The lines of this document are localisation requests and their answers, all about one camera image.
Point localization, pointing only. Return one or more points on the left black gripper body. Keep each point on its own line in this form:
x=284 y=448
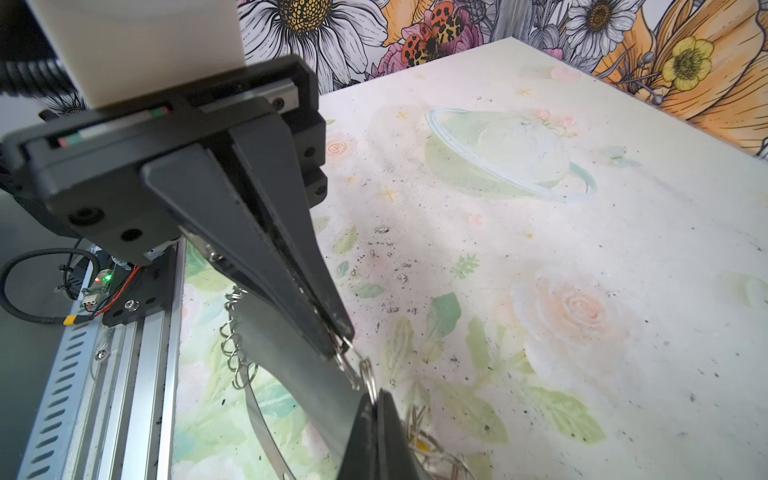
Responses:
x=84 y=169

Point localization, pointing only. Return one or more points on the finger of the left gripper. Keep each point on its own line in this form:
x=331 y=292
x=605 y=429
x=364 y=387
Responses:
x=266 y=149
x=200 y=196

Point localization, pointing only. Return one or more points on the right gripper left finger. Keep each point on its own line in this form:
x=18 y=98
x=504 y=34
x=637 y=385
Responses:
x=360 y=460

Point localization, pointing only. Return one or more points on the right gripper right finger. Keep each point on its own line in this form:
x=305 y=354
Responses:
x=395 y=460

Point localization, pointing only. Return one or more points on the green circuit board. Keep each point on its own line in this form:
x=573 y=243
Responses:
x=97 y=291

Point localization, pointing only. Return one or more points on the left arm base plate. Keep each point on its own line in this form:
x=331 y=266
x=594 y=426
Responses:
x=150 y=291

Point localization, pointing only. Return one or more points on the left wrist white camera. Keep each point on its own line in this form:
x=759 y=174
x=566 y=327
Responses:
x=119 y=50

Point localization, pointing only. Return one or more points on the aluminium front rail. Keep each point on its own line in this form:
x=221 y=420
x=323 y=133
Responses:
x=124 y=425

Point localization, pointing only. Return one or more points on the perforated metal cable tray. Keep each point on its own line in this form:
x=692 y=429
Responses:
x=52 y=432

